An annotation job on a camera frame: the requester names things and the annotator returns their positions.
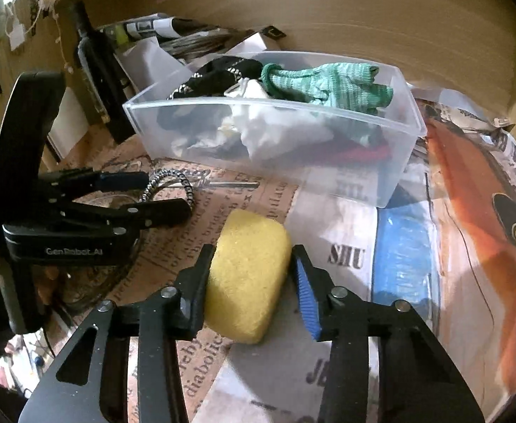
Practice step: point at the yellow sponge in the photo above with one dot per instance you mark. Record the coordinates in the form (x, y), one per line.
(247, 273)

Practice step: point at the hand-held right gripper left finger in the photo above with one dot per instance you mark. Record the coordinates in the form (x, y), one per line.
(191, 293)

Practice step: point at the blue sheet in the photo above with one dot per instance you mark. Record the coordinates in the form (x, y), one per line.
(401, 255)

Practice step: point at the orange printed poster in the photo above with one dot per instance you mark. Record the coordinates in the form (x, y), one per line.
(473, 211)

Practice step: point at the black patterned cloth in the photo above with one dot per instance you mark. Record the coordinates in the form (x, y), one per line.
(216, 75)

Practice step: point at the newsprint paper cover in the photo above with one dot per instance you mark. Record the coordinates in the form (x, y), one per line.
(258, 405)

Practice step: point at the white paper sheet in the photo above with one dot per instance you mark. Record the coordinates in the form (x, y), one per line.
(150, 64)

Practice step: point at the dark glass bottle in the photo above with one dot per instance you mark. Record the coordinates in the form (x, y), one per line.
(95, 66)

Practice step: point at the clear plastic bin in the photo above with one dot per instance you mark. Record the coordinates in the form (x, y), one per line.
(284, 172)

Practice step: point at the green knitted cloth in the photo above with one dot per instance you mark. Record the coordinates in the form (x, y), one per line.
(332, 81)

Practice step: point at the red cloth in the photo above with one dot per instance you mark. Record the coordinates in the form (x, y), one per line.
(354, 154)

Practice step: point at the clear glass bowl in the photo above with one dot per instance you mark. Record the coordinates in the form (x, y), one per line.
(108, 284)

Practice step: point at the white crumpled cloth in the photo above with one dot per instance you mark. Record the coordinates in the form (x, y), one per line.
(266, 130)

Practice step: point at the person's left hand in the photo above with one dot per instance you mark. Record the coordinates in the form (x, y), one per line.
(46, 284)

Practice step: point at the stack of newspapers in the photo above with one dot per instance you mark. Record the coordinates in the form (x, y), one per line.
(196, 39)

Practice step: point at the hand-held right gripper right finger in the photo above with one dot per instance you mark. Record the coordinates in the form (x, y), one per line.
(306, 293)

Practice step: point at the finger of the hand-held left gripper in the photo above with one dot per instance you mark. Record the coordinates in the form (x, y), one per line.
(108, 179)
(163, 211)

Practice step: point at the white card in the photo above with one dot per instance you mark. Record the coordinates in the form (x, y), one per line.
(70, 119)

